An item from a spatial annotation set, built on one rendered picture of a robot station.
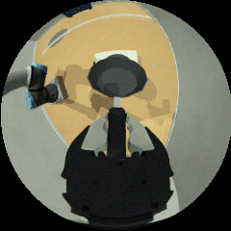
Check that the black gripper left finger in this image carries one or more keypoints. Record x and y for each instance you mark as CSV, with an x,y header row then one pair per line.
x,y
87,144

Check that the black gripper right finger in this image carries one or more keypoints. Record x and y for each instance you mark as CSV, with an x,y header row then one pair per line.
x,y
141,139

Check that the black frying pan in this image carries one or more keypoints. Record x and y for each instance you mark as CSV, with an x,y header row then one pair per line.
x,y
117,76

